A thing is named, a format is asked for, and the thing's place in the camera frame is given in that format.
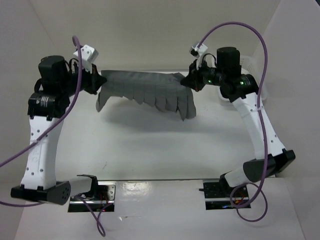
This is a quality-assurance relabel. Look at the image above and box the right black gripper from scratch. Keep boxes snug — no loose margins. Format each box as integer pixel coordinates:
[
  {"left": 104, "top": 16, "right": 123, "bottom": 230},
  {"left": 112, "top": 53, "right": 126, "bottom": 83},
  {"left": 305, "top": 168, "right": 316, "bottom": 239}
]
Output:
[{"left": 181, "top": 57, "right": 226, "bottom": 92}]

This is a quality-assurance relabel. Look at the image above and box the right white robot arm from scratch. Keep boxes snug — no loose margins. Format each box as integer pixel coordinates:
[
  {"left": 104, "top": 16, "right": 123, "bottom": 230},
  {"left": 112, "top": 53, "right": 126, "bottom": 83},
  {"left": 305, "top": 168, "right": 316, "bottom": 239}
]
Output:
[{"left": 181, "top": 45, "right": 296, "bottom": 197}]

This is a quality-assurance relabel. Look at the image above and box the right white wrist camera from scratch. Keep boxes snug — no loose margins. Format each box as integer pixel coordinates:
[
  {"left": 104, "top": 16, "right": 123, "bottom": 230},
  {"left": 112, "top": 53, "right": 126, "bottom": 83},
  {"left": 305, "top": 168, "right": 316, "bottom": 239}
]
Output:
[{"left": 189, "top": 43, "right": 208, "bottom": 70}]

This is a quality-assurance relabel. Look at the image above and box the aluminium table edge rail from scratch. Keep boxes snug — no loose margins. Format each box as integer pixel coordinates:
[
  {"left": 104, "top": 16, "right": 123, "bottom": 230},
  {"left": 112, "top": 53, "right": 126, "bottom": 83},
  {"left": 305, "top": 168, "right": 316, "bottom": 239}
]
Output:
[{"left": 99, "top": 69, "right": 188, "bottom": 74}]

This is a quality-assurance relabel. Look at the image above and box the white plastic basket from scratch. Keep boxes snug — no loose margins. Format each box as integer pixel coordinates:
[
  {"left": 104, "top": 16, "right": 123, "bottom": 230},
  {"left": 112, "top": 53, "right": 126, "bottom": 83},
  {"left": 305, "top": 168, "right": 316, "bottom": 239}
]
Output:
[{"left": 216, "top": 55, "right": 261, "bottom": 106}]

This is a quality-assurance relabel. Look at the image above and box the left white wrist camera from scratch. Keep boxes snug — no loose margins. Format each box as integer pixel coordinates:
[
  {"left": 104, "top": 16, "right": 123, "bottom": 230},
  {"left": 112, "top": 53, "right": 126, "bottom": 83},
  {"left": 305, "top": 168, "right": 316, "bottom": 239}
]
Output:
[{"left": 73, "top": 44, "right": 99, "bottom": 73}]

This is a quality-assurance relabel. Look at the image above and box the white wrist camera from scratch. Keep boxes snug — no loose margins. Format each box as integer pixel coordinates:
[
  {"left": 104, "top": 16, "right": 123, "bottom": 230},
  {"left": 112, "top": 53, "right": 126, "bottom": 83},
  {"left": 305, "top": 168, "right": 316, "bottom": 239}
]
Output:
[
  {"left": 73, "top": 44, "right": 99, "bottom": 73},
  {"left": 189, "top": 43, "right": 208, "bottom": 70}
]

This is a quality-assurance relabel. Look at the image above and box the grey pleated skirt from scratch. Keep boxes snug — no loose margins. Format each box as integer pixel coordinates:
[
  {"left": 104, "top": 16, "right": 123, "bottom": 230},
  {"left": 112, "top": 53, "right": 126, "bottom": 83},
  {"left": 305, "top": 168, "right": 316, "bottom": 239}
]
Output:
[{"left": 95, "top": 70, "right": 197, "bottom": 120}]

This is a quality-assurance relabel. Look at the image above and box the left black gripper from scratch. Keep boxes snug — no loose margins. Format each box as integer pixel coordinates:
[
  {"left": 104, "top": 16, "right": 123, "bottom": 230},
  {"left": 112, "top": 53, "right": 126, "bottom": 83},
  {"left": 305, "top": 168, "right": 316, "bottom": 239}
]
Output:
[{"left": 60, "top": 60, "right": 107, "bottom": 97}]

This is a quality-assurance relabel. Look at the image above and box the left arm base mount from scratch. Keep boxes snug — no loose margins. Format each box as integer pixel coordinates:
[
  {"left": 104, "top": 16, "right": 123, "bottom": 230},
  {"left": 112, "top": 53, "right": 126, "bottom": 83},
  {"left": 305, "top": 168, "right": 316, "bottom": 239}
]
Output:
[{"left": 67, "top": 181, "right": 117, "bottom": 213}]

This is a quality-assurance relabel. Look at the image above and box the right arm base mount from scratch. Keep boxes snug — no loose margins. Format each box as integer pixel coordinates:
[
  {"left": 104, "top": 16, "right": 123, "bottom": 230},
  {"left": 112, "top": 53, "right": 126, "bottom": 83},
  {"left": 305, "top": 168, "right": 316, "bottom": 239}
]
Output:
[{"left": 198, "top": 179, "right": 249, "bottom": 211}]

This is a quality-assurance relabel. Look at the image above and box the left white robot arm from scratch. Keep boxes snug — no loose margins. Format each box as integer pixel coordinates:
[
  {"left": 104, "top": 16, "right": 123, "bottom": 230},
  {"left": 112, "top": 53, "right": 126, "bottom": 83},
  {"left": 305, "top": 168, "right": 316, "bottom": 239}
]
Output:
[{"left": 10, "top": 55, "right": 107, "bottom": 205}]

